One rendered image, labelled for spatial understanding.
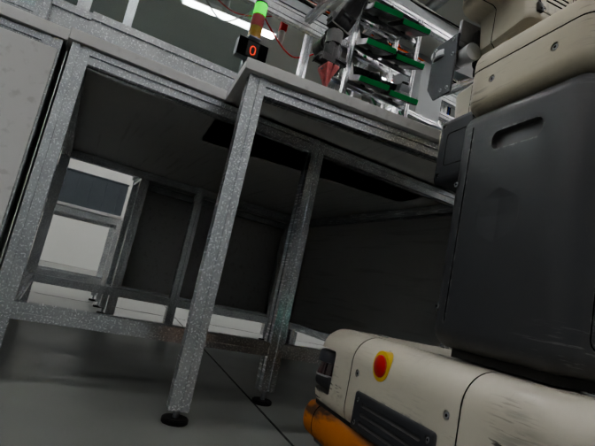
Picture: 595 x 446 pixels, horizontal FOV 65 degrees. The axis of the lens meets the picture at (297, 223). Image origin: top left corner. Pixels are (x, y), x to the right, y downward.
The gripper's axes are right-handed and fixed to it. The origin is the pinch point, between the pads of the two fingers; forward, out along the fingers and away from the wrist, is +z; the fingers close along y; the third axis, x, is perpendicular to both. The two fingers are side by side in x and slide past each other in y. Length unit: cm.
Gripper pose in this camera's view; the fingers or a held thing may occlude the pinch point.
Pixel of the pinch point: (325, 85)
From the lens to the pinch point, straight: 160.2
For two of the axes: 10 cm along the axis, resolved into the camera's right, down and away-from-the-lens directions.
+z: -1.9, 9.6, -1.9
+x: 4.8, -0.8, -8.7
